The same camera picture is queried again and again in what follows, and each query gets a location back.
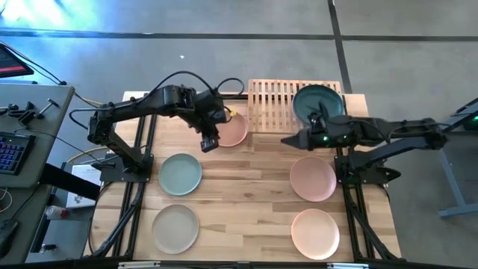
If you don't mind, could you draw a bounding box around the dusty brown-pink plate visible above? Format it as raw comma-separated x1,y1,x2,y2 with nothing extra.
215,109,249,149

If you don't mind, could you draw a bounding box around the black computer monitor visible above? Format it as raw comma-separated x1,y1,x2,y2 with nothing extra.
0,42,35,79

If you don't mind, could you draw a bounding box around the sage green plate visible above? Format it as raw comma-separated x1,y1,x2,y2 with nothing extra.
158,152,204,197

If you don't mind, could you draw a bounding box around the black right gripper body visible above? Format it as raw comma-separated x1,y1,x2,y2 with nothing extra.
302,122,324,152

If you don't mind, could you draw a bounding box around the black flat beam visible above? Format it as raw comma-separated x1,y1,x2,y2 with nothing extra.
38,163,102,202

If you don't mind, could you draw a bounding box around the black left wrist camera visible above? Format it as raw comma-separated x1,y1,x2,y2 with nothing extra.
199,135,220,154

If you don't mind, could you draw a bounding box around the backlit black keyboard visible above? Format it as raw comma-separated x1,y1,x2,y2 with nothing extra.
0,131,37,176

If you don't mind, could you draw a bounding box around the thin black monitor cable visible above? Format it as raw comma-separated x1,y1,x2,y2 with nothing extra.
10,47,113,113

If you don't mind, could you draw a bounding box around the clear bottle red cap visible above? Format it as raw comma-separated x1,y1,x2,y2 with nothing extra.
44,205,70,221

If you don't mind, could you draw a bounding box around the yellow floor cable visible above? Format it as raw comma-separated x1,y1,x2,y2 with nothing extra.
66,95,113,164

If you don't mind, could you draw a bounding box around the black device green light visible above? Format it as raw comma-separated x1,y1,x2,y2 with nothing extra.
453,97,478,132

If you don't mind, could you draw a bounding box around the black computer mouse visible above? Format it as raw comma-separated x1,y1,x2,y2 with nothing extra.
0,218,19,259

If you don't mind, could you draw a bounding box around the beige grey plate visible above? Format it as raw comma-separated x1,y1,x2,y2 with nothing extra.
151,203,200,256

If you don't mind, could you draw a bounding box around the wooden slatted shelf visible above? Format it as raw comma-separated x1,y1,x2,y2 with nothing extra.
247,78,345,135

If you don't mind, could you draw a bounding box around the dusty pink plate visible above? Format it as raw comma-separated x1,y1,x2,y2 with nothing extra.
289,155,338,203

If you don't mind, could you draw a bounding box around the white printed booklet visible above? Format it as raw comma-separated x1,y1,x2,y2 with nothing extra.
66,164,105,209

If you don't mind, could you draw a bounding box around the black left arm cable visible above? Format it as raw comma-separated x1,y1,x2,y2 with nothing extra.
68,69,246,130

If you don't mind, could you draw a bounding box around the thin white cable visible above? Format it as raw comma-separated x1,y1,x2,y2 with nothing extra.
0,188,14,214

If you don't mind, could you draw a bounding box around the black metal clamp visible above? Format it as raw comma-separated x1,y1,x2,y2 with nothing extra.
0,97,60,126

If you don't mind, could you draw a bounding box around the silver metal bracket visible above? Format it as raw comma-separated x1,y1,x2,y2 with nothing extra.
327,262,370,269
118,261,162,269

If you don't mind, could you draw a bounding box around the grey side desk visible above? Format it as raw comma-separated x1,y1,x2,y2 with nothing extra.
0,83,76,265

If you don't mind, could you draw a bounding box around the light peach plate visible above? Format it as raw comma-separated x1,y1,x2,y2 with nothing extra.
291,208,341,262

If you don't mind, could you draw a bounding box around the grey metal desk stand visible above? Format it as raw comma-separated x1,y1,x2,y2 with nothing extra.
436,96,478,220

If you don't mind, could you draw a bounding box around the black aluminium table frame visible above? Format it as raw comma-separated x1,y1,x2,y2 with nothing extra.
81,91,403,269

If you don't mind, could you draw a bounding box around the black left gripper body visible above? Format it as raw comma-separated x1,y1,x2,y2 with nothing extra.
193,88,229,140

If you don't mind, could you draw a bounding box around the dark green plate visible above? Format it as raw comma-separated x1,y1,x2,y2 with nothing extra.
291,84,345,126

